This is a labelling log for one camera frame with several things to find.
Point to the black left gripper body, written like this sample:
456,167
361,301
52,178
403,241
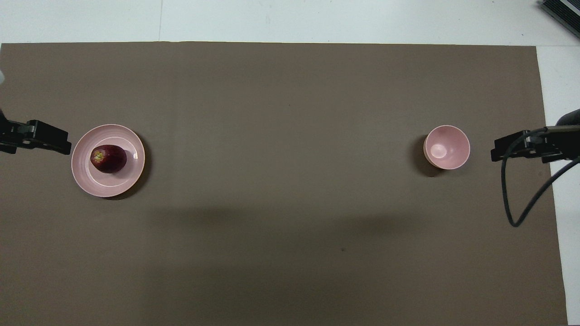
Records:
11,136

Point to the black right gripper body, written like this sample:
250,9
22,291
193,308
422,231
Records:
557,144

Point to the dark red apple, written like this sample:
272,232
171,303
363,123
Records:
111,159

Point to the pink bowl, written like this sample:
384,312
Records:
448,147

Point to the pink plate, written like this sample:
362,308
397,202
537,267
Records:
108,181

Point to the black ribbed device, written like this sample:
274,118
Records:
566,11

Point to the brown table mat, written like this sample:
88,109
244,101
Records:
290,203

